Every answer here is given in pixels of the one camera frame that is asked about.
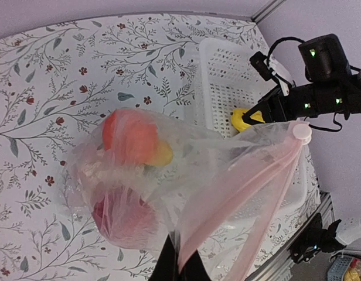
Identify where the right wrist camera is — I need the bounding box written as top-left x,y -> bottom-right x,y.
298,33 -> 352,83

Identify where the red bell pepper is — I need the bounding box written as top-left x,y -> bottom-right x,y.
91,186 -> 159,249

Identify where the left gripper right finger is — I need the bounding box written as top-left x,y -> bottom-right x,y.
179,251 -> 211,281

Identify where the blue basket off table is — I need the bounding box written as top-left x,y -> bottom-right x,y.
327,255 -> 357,281

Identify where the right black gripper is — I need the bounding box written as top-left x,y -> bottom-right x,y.
242,78 -> 359,123

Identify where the clear zip top bag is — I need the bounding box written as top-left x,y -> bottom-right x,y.
61,108 -> 312,280

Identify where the right aluminium post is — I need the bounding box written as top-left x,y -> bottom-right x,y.
251,0 -> 286,24

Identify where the yellow lemon back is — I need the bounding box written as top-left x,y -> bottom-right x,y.
230,107 -> 265,134

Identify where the floral tablecloth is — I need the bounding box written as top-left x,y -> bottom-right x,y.
0,13 -> 322,281

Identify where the yellow corn front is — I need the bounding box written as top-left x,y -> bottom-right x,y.
150,140 -> 173,167

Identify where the white plastic basket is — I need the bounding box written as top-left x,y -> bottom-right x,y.
183,37 -> 321,223

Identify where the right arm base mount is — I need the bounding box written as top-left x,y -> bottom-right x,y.
290,213 -> 346,264

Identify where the aluminium front rail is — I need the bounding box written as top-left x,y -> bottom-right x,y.
247,192 -> 334,281

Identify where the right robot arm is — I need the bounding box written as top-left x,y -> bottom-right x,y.
242,74 -> 361,125

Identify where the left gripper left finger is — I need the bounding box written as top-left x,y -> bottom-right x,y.
149,232 -> 180,281

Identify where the orange mandarin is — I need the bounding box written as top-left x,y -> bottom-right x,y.
102,108 -> 159,166

